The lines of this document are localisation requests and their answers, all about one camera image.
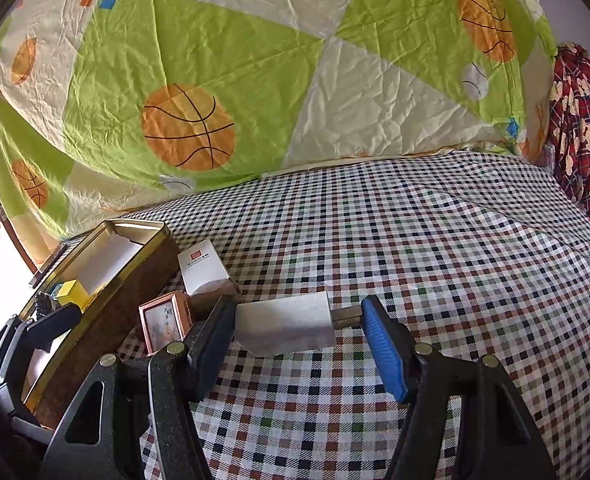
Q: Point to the black hair brush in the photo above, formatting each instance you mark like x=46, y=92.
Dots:
x=42, y=305

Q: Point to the white box with red label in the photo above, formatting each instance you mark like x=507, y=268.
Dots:
x=202, y=270

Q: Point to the checkered tablecloth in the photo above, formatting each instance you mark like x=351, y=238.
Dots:
x=425, y=260

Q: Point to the pink framed small clock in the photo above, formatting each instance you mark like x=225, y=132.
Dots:
x=165, y=322

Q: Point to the yellow toy block with face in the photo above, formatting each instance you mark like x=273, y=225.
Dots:
x=72, y=293

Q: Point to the red plaid bear cloth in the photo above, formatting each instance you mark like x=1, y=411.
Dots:
x=585, y=135

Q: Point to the white charger plug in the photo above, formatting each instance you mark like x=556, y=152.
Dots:
x=285, y=325

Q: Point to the white paper sheet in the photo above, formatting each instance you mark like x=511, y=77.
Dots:
x=110, y=265

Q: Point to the basketball printed bed sheet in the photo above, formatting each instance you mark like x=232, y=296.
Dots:
x=225, y=35

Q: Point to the dark flat rectangular object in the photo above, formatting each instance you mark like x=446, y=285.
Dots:
x=55, y=262

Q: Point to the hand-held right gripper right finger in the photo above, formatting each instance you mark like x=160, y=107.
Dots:
x=385, y=345

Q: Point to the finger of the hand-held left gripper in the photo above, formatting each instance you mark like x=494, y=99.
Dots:
x=57, y=320

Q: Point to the gold metal tin box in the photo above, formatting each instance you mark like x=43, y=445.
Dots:
x=110, y=307

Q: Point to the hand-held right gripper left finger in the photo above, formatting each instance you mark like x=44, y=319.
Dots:
x=210, y=342

